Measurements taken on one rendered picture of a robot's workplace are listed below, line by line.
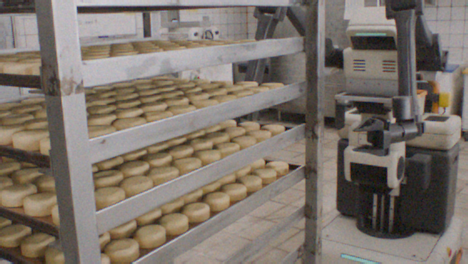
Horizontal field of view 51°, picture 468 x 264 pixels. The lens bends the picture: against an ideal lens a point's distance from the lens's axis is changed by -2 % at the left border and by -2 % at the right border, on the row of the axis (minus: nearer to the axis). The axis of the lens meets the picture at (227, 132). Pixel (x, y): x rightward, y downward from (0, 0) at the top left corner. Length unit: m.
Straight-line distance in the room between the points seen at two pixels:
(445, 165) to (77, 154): 1.98
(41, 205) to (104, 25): 4.92
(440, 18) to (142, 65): 5.56
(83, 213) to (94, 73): 0.16
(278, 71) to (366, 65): 3.92
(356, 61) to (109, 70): 1.60
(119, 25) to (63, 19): 5.15
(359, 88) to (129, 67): 1.56
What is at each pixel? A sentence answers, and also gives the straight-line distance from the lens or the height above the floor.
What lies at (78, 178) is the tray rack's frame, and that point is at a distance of 0.55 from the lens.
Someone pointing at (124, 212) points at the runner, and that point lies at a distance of 0.65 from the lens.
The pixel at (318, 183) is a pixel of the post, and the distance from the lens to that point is 1.07.
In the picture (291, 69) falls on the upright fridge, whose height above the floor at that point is 0.67.
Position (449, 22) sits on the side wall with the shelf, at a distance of 6.06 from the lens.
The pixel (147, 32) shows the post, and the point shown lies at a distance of 1.27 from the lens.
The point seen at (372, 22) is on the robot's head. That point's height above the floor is 1.26.
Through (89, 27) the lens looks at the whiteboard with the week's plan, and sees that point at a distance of 5.44.
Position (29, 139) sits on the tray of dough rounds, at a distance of 0.66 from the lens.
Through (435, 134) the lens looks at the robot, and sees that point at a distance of 2.33.
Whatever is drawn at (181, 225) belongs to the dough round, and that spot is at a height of 0.97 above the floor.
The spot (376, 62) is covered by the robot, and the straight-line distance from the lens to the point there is 2.08.
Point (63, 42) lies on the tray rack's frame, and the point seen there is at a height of 1.27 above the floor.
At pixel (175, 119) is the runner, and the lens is 0.69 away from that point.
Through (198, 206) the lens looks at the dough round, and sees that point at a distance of 0.86.
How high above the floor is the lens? 1.29
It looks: 13 degrees down
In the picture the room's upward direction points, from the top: 2 degrees counter-clockwise
